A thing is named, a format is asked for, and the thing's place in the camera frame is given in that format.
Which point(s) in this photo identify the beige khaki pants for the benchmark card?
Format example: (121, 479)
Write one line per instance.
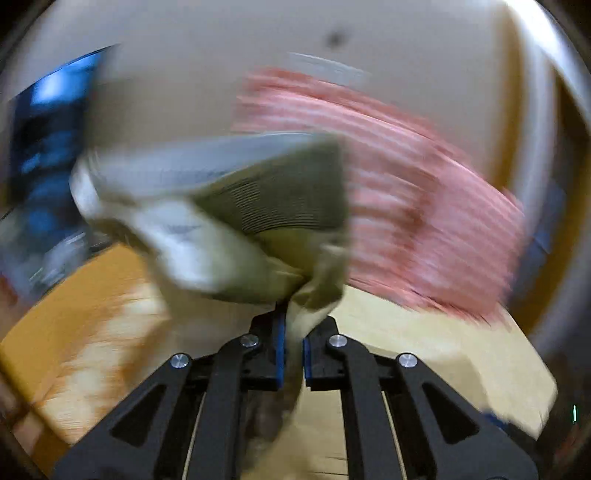
(228, 227)

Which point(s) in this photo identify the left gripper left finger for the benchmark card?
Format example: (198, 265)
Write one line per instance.
(187, 419)

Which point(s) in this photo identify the blue window curtain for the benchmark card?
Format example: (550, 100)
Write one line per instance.
(43, 233)

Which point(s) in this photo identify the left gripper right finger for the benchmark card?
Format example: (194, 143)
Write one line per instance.
(402, 420)

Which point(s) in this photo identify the red white checkered pillow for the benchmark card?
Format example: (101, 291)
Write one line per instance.
(427, 231)

